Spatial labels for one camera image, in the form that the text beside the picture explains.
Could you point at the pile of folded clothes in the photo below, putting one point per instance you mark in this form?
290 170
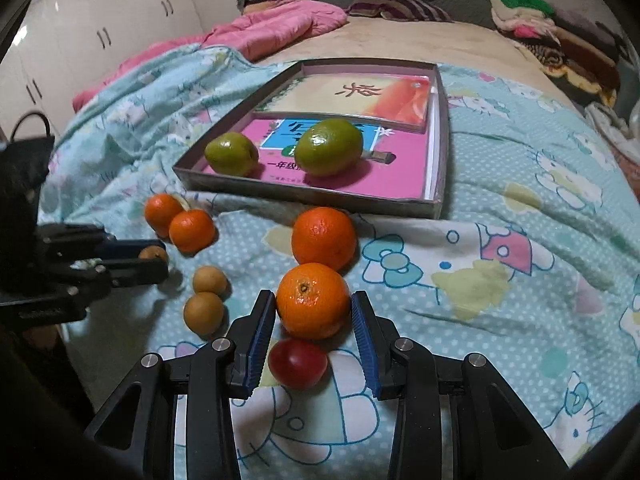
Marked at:
560 40

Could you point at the light blue cartoon blanket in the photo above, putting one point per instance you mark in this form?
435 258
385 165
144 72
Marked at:
500 210

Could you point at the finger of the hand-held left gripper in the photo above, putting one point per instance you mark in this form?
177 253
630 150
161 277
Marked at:
140 274
125 247

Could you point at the white wardrobe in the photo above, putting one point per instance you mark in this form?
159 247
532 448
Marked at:
100 10

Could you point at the green mango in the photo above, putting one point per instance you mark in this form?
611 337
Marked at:
231 155
327 147

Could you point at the shallow cardboard box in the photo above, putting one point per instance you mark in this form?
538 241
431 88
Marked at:
300 196

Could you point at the pink quilt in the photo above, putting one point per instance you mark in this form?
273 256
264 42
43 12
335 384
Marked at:
280 25

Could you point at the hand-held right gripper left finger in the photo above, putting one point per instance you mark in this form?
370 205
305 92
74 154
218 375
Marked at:
260 345

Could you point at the striped pillow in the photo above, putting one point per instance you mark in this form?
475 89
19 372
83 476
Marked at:
395 6

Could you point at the beige bed sheet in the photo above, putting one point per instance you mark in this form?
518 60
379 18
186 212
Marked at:
400 42

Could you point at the red cherry tomato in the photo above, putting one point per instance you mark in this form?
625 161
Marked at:
297 365

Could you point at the brown longan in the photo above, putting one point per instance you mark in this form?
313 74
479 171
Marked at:
204 314
150 254
210 280

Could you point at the left green mango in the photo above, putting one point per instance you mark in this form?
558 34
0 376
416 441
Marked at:
231 155

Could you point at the small tangerine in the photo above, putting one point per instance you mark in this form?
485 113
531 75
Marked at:
192 231
161 212

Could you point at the grey white cloth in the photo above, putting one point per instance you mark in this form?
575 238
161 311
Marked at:
607 125

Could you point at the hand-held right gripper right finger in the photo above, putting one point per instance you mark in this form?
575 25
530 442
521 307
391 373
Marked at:
365 347

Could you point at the orange cover booklet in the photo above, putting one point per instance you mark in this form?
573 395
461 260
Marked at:
320 100

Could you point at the centre green mango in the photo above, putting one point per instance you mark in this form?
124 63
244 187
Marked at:
327 147

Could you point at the large orange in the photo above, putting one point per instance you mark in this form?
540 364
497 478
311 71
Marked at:
312 302
324 235

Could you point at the pink workbook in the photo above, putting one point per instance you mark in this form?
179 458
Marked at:
395 175

